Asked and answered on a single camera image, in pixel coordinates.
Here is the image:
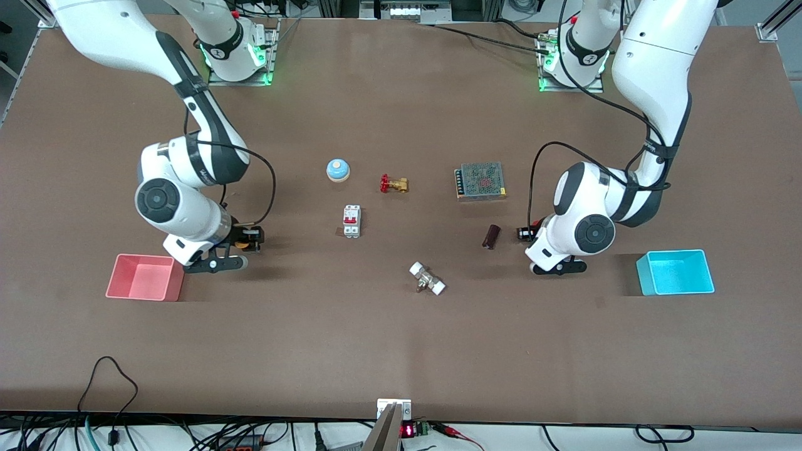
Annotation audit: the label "black coiled cable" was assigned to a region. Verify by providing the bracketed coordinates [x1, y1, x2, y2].
[635, 424, 695, 445]

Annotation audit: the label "thin black looped cable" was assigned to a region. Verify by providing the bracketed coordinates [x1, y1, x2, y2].
[76, 356, 139, 415]

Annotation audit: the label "cyan plastic bin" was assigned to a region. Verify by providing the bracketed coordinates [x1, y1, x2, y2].
[635, 249, 716, 296]

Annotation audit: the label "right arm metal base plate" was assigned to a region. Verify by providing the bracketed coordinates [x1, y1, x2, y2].
[207, 18, 281, 87]

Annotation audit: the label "red alligator clip lead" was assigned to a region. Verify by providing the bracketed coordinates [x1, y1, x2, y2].
[432, 423, 486, 451]

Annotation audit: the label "aluminium table corner profile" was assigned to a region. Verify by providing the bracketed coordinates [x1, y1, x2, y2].
[754, 0, 802, 44]

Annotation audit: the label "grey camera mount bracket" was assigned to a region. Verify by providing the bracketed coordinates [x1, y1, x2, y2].
[362, 398, 413, 451]

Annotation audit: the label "orange power strip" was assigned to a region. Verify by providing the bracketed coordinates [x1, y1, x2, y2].
[216, 434, 267, 451]

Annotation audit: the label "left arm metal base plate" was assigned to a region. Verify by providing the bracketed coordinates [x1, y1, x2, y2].
[537, 30, 606, 94]

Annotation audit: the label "metal mesh power supply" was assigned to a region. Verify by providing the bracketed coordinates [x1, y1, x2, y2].
[454, 162, 508, 202]

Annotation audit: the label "metal fitting white caps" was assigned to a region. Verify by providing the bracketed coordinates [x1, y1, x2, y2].
[409, 261, 447, 296]

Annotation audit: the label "pink plastic bin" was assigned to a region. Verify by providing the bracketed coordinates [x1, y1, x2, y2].
[105, 254, 186, 303]

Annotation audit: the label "black cable across table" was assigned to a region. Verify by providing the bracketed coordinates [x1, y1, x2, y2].
[419, 18, 552, 56]

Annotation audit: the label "aluminium frame with white device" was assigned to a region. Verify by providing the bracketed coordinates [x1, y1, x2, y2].
[316, 0, 505, 23]

